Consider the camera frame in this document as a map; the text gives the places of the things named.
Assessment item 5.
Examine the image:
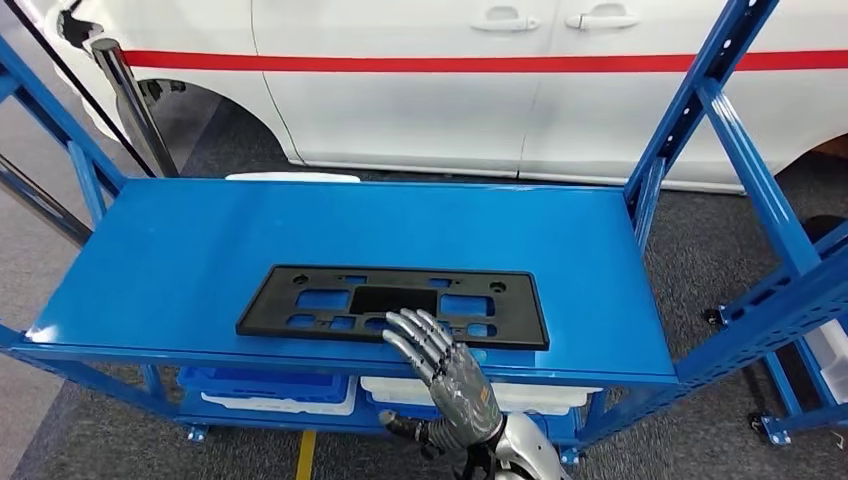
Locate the blue metal shelf rack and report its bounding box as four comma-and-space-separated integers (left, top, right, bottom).
703, 221, 848, 446
0, 0, 848, 465

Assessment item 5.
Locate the white car red stripe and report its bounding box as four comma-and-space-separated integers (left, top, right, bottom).
42, 0, 848, 195

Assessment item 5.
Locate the black stanchion pole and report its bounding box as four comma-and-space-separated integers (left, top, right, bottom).
90, 37, 180, 179

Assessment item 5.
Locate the white plastic bin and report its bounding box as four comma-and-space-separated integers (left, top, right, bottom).
804, 317, 848, 405
359, 376, 604, 417
200, 377, 359, 417
225, 172, 362, 184

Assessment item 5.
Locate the dark grey metal bar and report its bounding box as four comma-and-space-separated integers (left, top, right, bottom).
0, 153, 94, 248

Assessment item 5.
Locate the black thin rod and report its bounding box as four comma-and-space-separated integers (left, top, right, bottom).
3, 0, 158, 179

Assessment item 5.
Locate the black plastic plate bracket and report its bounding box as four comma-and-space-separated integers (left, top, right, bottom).
235, 264, 551, 352

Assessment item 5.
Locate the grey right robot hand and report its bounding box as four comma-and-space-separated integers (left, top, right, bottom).
377, 307, 508, 458

